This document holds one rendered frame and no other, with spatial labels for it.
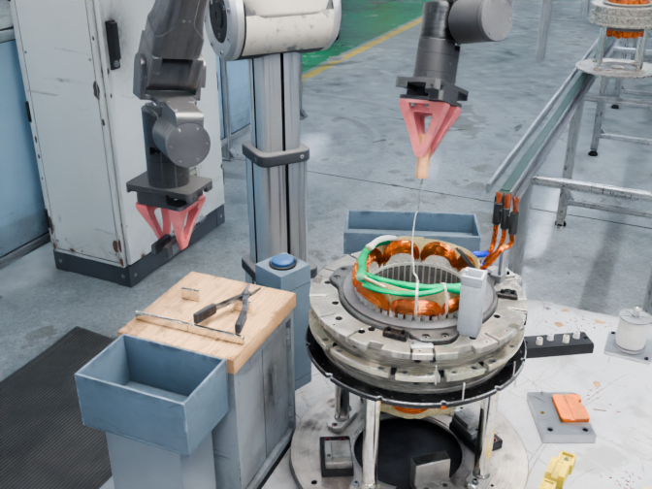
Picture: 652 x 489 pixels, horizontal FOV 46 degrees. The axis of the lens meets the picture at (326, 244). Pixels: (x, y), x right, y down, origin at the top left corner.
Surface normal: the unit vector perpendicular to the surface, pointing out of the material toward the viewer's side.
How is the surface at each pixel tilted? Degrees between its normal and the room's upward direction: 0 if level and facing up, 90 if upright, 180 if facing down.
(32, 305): 0
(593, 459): 0
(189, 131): 91
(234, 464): 90
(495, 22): 78
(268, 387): 90
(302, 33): 111
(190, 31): 116
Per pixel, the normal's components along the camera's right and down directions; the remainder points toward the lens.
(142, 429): -0.39, 0.40
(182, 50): 0.36, 0.76
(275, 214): 0.47, 0.39
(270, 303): 0.00, -0.90
